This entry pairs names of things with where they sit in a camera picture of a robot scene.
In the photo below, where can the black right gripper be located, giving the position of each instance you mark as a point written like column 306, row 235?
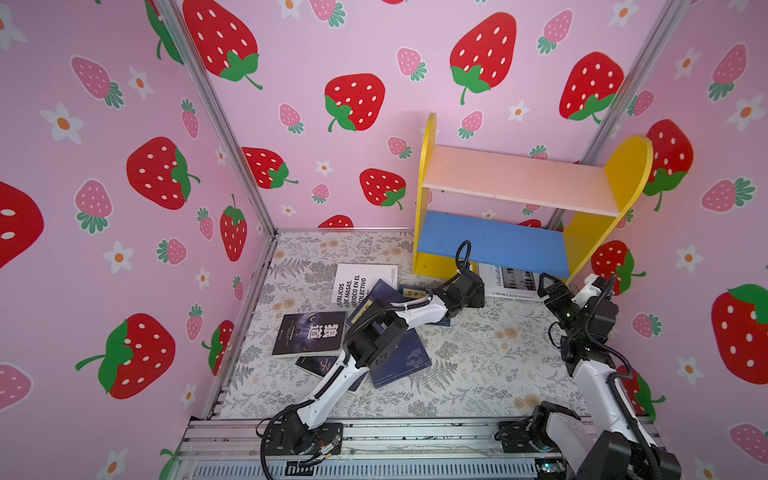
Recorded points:
column 557, row 291

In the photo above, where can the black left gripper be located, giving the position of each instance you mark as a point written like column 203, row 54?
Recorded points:
column 478, row 296

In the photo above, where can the white Chokladfabriken photo book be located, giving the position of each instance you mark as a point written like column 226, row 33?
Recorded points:
column 507, row 283

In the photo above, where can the white book black spanish text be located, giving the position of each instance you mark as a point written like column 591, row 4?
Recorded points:
column 353, row 282

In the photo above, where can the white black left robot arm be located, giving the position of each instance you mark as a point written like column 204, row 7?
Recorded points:
column 369, row 345

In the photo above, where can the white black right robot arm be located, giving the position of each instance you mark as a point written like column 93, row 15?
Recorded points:
column 620, row 448

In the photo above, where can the yellow pink blue bookshelf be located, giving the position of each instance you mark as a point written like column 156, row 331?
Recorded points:
column 566, row 210

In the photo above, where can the navy book by shelf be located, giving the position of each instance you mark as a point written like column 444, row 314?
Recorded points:
column 418, row 292

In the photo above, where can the navy book upper yellow label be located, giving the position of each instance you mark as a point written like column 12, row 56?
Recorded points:
column 380, row 291

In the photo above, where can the navy book yellow label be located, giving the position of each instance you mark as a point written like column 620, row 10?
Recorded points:
column 409, row 357
column 380, row 291

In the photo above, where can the navy book lower yellow label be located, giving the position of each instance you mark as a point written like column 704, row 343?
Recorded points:
column 409, row 357

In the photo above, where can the dark book orange calligraphy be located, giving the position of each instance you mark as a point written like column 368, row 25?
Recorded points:
column 316, row 365

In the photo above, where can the black book white chinese title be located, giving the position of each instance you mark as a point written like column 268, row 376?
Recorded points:
column 310, row 334

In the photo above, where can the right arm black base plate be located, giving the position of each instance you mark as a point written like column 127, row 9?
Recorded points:
column 516, row 437

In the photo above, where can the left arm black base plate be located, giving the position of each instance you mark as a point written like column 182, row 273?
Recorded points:
column 282, row 439

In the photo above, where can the aluminium front rail frame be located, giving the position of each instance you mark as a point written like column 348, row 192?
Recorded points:
column 397, row 448

